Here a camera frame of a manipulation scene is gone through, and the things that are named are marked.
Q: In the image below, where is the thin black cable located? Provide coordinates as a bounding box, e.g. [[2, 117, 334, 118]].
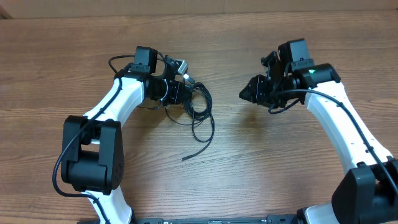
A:
[[136, 102, 216, 162]]

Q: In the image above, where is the thick black cable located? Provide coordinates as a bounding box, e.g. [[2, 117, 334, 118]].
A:
[[182, 73, 214, 122]]

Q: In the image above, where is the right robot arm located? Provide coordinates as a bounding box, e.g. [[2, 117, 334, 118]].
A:
[[239, 39, 397, 223]]

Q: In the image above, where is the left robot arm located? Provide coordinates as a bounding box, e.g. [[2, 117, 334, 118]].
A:
[[52, 46, 191, 223]]

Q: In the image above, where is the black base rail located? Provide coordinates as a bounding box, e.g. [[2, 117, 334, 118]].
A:
[[130, 214, 304, 224]]

